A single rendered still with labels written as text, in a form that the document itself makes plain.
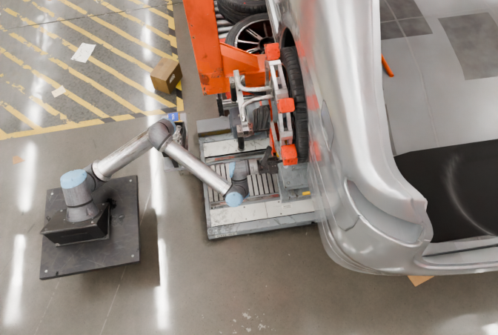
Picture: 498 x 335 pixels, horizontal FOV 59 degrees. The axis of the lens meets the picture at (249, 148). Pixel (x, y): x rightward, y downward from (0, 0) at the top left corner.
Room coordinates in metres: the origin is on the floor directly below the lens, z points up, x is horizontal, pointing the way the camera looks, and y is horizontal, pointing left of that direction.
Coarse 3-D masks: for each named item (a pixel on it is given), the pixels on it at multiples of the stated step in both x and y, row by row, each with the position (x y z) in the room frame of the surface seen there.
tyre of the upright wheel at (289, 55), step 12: (288, 48) 1.68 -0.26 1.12; (288, 60) 1.55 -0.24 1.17; (288, 72) 1.49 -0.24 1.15; (300, 72) 1.46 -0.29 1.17; (300, 84) 1.39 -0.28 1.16; (300, 96) 1.33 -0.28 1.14; (300, 108) 1.28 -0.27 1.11; (300, 120) 1.24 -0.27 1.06; (300, 132) 1.21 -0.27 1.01; (300, 144) 1.18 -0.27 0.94; (300, 156) 1.17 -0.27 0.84
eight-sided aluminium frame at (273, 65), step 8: (272, 64) 1.57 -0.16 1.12; (280, 64) 1.57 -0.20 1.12; (272, 72) 1.52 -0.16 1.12; (280, 72) 1.52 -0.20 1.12; (272, 80) 1.49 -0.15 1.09; (280, 80) 1.49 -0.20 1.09; (280, 96) 1.37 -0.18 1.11; (288, 96) 1.37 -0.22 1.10; (280, 120) 1.28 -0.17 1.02; (288, 120) 1.28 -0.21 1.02; (272, 128) 1.51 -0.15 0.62; (280, 128) 1.25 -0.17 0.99; (288, 128) 1.25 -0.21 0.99; (280, 136) 1.23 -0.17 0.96; (288, 136) 1.22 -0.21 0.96; (280, 144) 1.23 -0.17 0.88; (288, 144) 1.22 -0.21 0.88; (280, 152) 1.22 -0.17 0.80
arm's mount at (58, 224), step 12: (96, 204) 1.25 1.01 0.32; (108, 204) 1.23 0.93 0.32; (60, 216) 1.14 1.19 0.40; (96, 216) 1.09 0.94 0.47; (108, 216) 1.15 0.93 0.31; (48, 228) 1.02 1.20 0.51; (60, 228) 1.01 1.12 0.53; (72, 228) 1.01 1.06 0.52; (84, 228) 1.01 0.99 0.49; (96, 228) 1.01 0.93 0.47; (108, 228) 1.07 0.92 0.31; (60, 240) 1.00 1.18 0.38; (72, 240) 1.00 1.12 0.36; (84, 240) 1.01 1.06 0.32; (96, 240) 1.00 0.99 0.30
